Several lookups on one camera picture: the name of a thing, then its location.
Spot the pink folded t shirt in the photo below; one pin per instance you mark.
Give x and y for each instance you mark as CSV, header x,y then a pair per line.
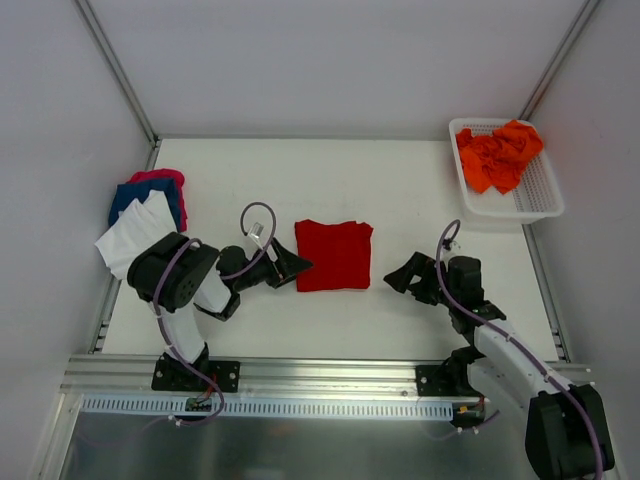
x,y
171,182

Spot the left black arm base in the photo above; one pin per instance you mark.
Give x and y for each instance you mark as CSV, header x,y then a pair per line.
x,y
170,375

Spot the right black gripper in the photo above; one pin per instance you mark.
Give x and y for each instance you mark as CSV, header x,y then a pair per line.
x,y
424,280

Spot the white plastic basket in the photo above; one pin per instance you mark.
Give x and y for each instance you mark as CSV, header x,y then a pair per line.
x,y
536,197

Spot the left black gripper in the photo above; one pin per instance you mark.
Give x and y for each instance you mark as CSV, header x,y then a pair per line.
x,y
276,267

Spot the aluminium mounting rail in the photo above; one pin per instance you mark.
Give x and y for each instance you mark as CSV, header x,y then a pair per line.
x,y
259,377

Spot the white slotted cable duct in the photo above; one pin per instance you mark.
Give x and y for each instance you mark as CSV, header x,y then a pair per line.
x,y
270,408

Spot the white folded t shirt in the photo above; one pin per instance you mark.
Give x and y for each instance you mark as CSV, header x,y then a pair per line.
x,y
119,251

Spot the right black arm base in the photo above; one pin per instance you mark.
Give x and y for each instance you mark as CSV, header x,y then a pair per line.
x,y
450,377

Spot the blue folded t shirt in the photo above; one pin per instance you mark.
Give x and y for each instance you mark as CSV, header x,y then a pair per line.
x,y
136,210

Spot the red t shirt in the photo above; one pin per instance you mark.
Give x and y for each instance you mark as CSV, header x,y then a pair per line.
x,y
340,254

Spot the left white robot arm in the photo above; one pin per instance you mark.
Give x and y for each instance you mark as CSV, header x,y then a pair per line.
x,y
178,277

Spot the orange t shirt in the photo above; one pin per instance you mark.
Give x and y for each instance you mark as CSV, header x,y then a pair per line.
x,y
498,160

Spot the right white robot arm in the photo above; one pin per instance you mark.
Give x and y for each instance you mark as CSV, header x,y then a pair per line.
x,y
566,434

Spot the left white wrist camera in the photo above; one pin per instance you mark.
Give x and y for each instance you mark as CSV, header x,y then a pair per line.
x,y
254,234

